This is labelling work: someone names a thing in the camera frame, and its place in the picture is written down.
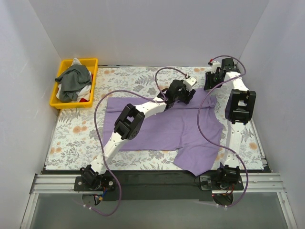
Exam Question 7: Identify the purple t-shirt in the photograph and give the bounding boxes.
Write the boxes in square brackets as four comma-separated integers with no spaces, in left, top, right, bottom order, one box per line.
[102,89,224,177]

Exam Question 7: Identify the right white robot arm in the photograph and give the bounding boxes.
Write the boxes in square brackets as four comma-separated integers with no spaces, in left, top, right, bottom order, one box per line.
[204,55,256,168]

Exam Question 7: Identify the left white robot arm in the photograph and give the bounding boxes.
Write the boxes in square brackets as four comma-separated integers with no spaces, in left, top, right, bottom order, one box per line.
[75,77,197,191]

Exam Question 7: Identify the red t-shirt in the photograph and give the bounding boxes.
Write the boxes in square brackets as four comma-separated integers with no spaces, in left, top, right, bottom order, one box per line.
[80,89,91,102]

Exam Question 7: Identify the dark grey t-shirt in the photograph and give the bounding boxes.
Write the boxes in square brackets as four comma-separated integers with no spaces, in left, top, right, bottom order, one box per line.
[54,64,92,103]

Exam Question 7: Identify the floral table mat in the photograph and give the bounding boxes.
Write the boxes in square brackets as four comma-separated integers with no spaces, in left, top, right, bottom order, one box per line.
[45,67,267,171]

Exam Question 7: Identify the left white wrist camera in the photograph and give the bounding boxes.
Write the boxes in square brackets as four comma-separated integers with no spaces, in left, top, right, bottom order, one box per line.
[183,76,197,92]

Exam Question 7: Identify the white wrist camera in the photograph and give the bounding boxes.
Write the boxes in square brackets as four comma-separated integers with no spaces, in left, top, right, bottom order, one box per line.
[183,76,197,92]
[208,59,221,73]

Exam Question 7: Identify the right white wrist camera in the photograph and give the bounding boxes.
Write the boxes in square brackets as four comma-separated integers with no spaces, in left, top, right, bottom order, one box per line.
[208,59,221,73]

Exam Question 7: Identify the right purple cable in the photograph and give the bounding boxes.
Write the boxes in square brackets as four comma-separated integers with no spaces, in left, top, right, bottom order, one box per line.
[196,55,250,208]

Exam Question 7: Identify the purple cable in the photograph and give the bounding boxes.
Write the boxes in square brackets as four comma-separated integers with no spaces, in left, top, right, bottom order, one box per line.
[196,55,250,208]
[94,66,191,217]

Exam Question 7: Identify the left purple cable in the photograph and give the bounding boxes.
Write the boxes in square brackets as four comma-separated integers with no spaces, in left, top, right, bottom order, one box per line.
[94,66,191,217]

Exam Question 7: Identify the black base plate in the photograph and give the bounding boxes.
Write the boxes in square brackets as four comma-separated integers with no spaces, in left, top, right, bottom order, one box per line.
[74,167,246,205]

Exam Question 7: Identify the aluminium frame rail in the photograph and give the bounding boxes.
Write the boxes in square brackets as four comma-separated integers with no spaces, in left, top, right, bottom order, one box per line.
[19,173,81,229]

